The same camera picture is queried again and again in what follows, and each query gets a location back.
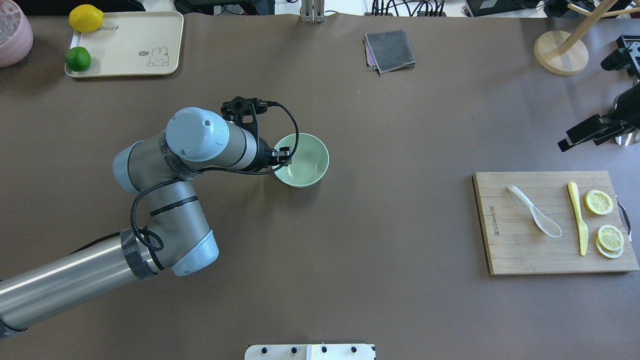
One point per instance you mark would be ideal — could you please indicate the pink bowl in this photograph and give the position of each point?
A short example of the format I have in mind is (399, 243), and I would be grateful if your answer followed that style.
(16, 36)

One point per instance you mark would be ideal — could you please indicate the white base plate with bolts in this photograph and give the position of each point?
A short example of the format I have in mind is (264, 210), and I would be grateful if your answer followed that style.
(312, 351)

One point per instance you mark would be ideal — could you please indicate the grey folded cloth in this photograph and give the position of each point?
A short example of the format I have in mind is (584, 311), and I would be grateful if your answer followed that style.
(389, 51)

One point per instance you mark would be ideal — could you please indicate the stacked lemon slices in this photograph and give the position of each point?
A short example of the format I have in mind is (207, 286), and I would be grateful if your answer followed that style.
(609, 241)

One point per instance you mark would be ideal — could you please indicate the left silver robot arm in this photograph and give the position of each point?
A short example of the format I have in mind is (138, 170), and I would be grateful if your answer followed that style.
(167, 226)

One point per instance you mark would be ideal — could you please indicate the steel scoop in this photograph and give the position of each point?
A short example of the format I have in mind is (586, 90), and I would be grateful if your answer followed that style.
(627, 110)

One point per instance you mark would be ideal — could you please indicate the white ceramic spoon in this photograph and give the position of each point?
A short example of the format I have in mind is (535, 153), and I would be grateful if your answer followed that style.
(543, 222)

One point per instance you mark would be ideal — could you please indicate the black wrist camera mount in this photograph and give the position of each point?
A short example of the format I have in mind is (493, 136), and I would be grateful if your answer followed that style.
(243, 112)
(625, 57)

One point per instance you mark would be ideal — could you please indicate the lemon slice near handle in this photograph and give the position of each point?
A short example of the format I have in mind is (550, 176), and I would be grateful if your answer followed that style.
(598, 202)

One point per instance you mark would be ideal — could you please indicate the light green bowl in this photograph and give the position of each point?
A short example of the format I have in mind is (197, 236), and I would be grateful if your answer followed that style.
(308, 165)

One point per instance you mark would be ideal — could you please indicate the beige rabbit tray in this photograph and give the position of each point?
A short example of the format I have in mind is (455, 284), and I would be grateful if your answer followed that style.
(132, 44)

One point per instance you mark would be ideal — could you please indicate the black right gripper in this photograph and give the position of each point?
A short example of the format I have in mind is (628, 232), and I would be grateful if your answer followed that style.
(596, 126)

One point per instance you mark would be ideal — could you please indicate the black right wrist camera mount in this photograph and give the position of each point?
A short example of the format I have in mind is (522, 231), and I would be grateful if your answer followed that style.
(625, 57)

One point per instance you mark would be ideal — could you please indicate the aluminium frame post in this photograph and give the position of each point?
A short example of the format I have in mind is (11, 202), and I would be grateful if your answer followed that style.
(312, 11)

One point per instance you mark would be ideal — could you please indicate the bamboo cutting board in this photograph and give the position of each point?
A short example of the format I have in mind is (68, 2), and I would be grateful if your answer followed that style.
(516, 246)

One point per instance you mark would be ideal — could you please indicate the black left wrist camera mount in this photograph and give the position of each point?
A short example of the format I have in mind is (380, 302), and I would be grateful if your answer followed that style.
(243, 112)

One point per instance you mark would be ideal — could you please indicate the wooden mug tree stand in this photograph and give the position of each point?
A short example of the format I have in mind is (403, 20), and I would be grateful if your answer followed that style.
(563, 53)

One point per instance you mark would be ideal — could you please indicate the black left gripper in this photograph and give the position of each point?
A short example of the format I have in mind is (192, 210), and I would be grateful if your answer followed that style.
(263, 155)

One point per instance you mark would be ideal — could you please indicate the yellow lemon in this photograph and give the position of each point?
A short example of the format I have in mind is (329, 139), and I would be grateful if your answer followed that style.
(85, 18)

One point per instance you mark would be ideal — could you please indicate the yellow plastic knife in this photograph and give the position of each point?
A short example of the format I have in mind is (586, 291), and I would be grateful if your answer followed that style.
(582, 228)

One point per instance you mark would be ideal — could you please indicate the green lime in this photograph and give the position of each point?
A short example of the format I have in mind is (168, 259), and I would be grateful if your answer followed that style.
(78, 59)

